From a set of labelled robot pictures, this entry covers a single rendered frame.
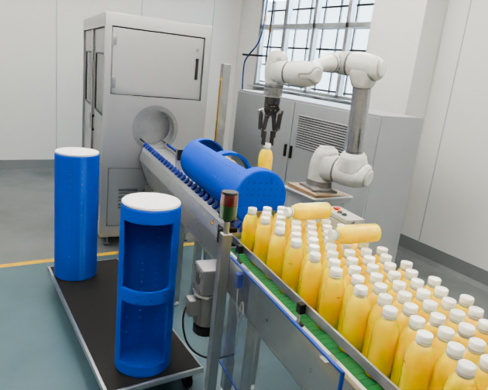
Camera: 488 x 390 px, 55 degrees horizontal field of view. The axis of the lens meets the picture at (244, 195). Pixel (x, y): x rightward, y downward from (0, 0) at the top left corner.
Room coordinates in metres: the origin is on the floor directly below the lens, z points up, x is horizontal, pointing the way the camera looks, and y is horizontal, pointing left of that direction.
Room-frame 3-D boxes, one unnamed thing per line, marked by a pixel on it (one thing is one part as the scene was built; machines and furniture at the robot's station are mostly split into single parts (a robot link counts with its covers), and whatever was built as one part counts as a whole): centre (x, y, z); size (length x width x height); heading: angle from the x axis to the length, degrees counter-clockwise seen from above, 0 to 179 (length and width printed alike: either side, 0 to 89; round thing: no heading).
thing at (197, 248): (3.10, 0.28, 0.31); 0.06 x 0.06 x 0.63; 26
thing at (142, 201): (2.14, 0.43, 1.03); 0.28 x 0.28 x 0.01
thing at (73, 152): (3.06, 1.14, 1.03); 0.28 x 0.28 x 0.01
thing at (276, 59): (2.30, -0.09, 1.71); 0.13 x 0.11 x 0.16; 50
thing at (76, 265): (3.06, 1.14, 0.59); 0.28 x 0.28 x 0.88
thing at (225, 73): (3.61, 0.24, 0.85); 0.06 x 0.06 x 1.70; 26
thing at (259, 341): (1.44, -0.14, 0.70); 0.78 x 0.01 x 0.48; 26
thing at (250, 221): (1.96, -0.04, 1.00); 0.07 x 0.07 x 0.19
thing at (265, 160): (2.31, -0.09, 1.23); 0.07 x 0.07 x 0.19
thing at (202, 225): (3.07, 0.35, 0.79); 2.17 x 0.29 x 0.34; 26
